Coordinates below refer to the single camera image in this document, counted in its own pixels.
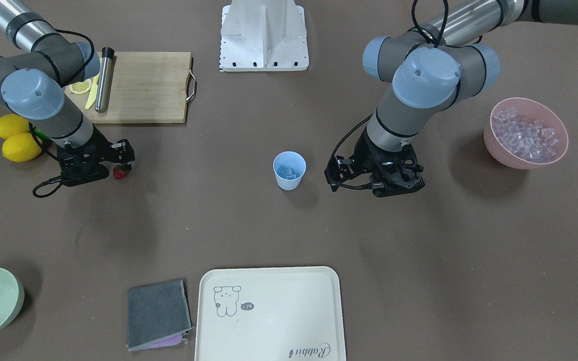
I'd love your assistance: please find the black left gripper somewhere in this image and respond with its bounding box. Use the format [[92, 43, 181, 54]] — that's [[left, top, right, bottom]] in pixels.
[[352, 132, 425, 198]]

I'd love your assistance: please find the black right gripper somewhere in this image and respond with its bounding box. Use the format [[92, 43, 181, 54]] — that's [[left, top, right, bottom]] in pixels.
[[57, 126, 135, 187]]

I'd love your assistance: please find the red strawberry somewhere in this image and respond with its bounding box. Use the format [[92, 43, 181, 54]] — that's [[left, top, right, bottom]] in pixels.
[[111, 164, 130, 180]]

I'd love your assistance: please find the ice cube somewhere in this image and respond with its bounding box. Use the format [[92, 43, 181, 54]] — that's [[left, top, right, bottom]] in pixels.
[[281, 167, 299, 181]]

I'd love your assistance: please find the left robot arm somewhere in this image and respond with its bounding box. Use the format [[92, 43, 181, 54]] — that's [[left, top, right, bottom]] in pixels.
[[331, 1, 578, 197]]

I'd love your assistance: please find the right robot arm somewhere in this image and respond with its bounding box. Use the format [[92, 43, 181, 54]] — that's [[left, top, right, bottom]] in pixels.
[[0, 1, 135, 187]]

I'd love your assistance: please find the light blue plastic cup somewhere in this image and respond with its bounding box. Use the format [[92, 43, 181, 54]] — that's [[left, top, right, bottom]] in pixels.
[[272, 151, 307, 191]]

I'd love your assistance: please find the clear ice cubes pile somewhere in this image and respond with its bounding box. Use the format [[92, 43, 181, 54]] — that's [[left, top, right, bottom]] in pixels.
[[491, 107, 559, 163]]

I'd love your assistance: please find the yellow lemon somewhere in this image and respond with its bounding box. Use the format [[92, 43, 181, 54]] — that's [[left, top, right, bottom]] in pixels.
[[2, 132, 42, 162], [0, 114, 30, 140]]

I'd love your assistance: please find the lemon slice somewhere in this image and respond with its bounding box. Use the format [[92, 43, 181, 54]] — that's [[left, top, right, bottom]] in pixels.
[[69, 79, 93, 95]]

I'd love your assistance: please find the wooden cutting board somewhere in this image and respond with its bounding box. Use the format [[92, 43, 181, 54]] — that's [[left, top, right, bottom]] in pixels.
[[65, 51, 195, 125]]

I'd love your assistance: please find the pink bowl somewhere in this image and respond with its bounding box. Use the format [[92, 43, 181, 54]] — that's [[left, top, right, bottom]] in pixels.
[[483, 97, 569, 170]]

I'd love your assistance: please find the grey folded cloth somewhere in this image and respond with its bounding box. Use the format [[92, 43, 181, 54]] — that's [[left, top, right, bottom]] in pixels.
[[126, 279, 193, 352]]

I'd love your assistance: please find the cream rabbit tray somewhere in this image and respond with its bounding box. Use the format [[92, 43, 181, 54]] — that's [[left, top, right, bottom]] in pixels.
[[195, 266, 347, 360]]

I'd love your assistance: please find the white camera pillar base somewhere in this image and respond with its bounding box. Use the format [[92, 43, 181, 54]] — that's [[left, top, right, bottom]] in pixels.
[[219, 1, 310, 72]]

